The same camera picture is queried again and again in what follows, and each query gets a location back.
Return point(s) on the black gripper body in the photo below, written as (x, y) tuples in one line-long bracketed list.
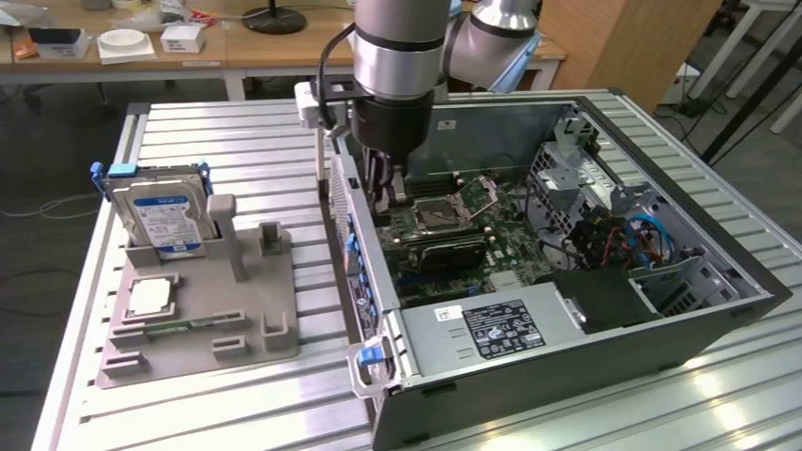
[(391, 124)]

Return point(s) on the graphics card with black fan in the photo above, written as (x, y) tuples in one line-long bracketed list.
[(447, 258)]

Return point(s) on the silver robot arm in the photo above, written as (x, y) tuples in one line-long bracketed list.
[(395, 56)]

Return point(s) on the CPU socket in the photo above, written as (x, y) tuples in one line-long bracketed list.
[(438, 216)]

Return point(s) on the metal socket cover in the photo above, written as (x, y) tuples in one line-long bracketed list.
[(479, 197)]

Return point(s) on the RAM stick in motherboard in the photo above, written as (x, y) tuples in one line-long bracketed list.
[(451, 233)]

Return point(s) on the wooden desk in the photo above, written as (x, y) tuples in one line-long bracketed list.
[(282, 47)]

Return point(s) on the green motherboard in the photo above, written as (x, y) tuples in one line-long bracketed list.
[(514, 253)]

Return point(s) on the metal disk bay cage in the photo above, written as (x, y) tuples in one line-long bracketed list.
[(563, 183)]

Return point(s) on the silver chipset heatsink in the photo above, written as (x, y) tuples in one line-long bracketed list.
[(506, 280)]

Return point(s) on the black lamp base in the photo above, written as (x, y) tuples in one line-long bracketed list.
[(274, 21)]

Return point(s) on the hard disk in blue caddy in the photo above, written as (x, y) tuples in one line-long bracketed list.
[(163, 221)]

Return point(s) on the grey power supply with label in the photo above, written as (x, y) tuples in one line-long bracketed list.
[(438, 343)]

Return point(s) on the blue case latch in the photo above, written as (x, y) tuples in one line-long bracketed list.
[(370, 356)]

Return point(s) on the small white box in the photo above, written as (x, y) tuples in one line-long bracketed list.
[(182, 37)]

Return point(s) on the wooden cabinet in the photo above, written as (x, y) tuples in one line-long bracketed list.
[(626, 47)]

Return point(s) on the green RAM stick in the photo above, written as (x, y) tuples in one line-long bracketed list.
[(182, 324)]

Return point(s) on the silver CPU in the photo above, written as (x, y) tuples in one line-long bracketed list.
[(149, 298)]

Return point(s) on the grey parts rack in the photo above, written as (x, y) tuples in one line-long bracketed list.
[(207, 347)]

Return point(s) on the clear plastic bag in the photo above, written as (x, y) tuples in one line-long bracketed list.
[(149, 16)]

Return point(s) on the white tape roll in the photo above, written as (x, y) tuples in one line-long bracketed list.
[(125, 47)]

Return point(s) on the white floor unit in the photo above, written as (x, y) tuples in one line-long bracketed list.
[(679, 84)]

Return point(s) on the black open PC case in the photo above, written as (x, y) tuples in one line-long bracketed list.
[(563, 376)]

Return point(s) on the metal drive cage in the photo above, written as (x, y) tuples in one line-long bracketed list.
[(677, 282)]

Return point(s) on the white box with black top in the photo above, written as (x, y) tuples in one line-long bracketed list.
[(59, 49)]

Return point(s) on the orange packet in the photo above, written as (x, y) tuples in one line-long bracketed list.
[(24, 49)]

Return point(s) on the silver foil bag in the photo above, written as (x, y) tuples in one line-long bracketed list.
[(25, 11)]

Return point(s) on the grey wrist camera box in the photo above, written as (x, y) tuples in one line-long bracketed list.
[(308, 110)]

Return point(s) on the white desk frame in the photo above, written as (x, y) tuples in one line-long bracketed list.
[(734, 49)]

